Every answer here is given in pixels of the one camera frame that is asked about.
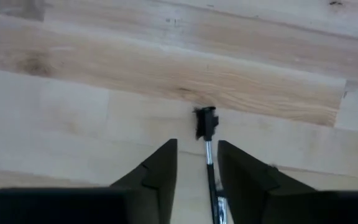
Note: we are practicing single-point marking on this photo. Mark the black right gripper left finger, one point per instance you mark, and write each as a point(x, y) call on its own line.
point(157, 186)

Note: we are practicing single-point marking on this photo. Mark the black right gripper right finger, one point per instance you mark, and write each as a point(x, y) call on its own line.
point(247, 186)

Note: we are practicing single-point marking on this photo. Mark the thick black brush silver ferrule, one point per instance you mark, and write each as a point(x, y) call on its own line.
point(222, 208)

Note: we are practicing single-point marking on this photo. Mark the thin brush wide black head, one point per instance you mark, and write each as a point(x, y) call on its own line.
point(207, 124)

